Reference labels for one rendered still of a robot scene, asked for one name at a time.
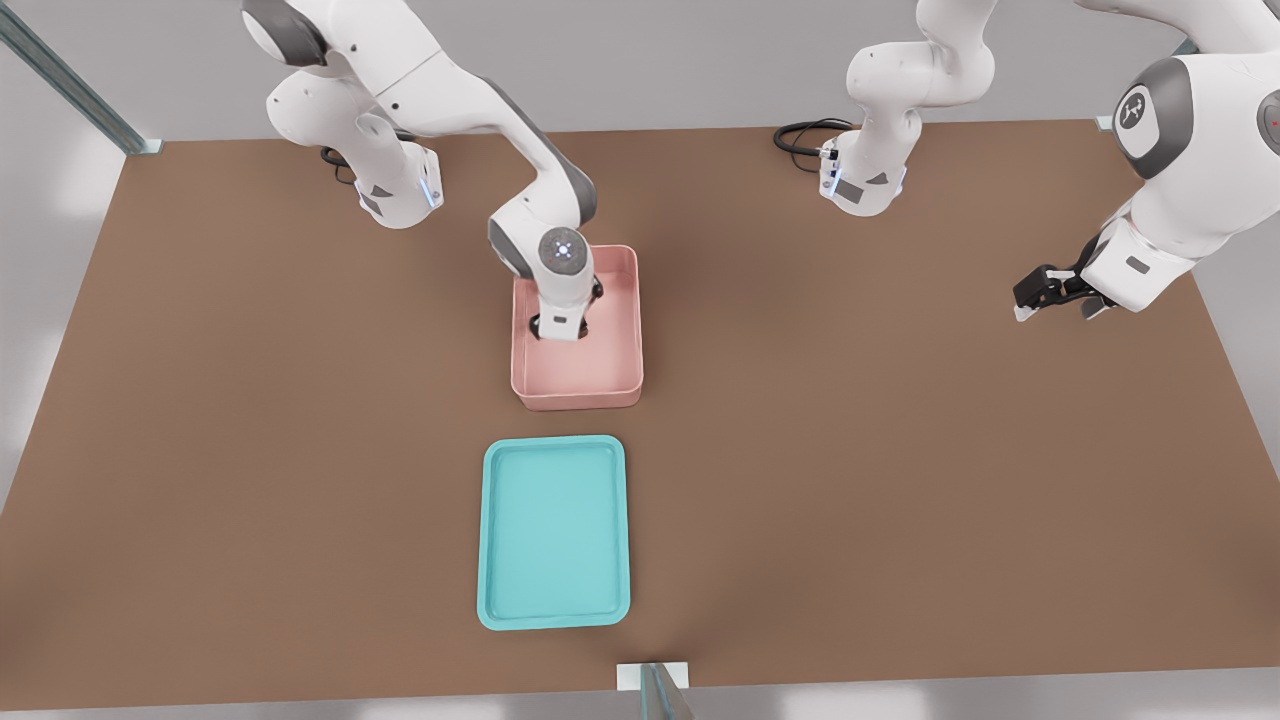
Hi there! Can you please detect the pink rectangular box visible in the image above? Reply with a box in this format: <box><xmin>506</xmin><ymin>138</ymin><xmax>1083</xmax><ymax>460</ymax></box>
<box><xmin>510</xmin><ymin>245</ymin><xmax>644</xmax><ymax>412</ymax></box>

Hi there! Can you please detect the pale blue-green tray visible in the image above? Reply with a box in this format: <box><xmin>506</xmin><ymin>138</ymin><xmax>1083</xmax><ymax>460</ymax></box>
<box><xmin>477</xmin><ymin>435</ymin><xmax>632</xmax><ymax>632</ymax></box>

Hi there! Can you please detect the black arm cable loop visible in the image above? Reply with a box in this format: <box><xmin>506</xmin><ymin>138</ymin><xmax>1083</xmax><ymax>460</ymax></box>
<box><xmin>773</xmin><ymin>118</ymin><xmax>856</xmax><ymax>173</ymax></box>
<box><xmin>320</xmin><ymin>130</ymin><xmax>421</xmax><ymax>186</ymax></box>

